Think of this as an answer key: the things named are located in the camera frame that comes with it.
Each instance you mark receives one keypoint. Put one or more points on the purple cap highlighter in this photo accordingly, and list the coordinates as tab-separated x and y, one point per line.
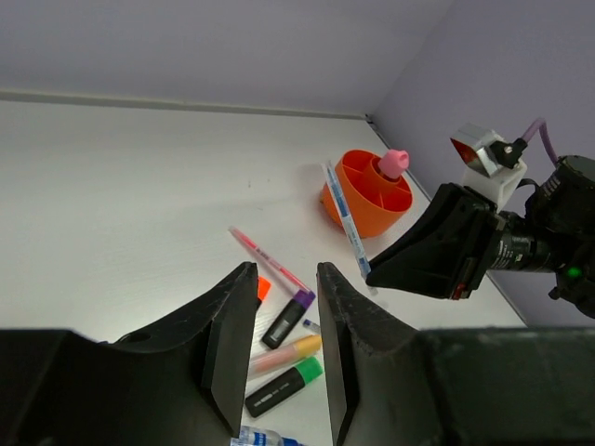
287	319

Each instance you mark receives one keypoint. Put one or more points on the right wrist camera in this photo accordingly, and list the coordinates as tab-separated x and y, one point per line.
494	166

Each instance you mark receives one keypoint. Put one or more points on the yellow cap translucent highlighter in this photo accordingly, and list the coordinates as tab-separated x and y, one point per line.
272	360

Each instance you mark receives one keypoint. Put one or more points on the orange cap highlighter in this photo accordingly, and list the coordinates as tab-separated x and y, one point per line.
264	287

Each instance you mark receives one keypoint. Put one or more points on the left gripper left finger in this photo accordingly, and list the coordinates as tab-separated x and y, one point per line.
188	379

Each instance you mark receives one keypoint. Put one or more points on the blue gel pen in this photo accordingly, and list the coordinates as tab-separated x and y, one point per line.
332	184

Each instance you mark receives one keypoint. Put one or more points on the green cap highlighter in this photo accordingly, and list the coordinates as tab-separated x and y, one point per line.
283	387

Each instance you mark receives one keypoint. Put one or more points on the pink gel pen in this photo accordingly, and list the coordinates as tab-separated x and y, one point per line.
270	260

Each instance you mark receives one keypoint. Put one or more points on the blue cap glue bottle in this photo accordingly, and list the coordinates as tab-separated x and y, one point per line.
257	436

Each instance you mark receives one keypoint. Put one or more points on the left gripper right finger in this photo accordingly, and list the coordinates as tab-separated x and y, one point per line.
372	366

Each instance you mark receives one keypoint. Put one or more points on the blue grip ballpoint pen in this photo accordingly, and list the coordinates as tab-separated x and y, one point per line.
313	326

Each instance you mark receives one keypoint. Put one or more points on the orange round organizer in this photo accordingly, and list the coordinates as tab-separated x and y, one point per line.
376	202

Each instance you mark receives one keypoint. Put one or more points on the black handled scissors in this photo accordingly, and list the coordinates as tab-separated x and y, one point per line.
134	337

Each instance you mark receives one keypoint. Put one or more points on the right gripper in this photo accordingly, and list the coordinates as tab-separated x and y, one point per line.
449	249

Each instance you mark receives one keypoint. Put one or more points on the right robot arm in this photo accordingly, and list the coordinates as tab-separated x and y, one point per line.
565	206

